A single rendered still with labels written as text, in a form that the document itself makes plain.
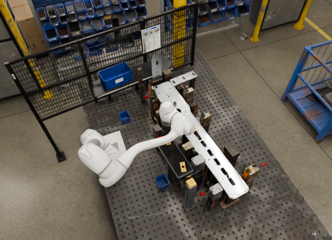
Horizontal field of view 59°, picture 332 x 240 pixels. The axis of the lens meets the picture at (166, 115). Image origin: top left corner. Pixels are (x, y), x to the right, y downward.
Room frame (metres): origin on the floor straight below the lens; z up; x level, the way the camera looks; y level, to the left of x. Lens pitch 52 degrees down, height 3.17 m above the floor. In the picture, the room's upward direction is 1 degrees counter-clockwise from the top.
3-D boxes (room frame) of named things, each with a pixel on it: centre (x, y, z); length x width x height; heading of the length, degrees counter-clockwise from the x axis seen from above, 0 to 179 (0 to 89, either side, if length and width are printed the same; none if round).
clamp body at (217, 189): (0.94, -0.37, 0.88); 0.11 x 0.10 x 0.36; 118
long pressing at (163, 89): (1.52, -0.26, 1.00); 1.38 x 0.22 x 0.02; 28
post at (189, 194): (0.95, -0.18, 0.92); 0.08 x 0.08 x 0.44; 28
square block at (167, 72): (2.25, -0.02, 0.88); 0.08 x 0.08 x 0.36; 28
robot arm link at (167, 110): (1.29, -0.02, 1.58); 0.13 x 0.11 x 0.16; 48
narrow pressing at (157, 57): (2.19, 0.08, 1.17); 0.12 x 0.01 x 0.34; 118
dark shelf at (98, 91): (2.24, 0.35, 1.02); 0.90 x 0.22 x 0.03; 118
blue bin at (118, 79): (2.16, 0.50, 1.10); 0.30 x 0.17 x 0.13; 120
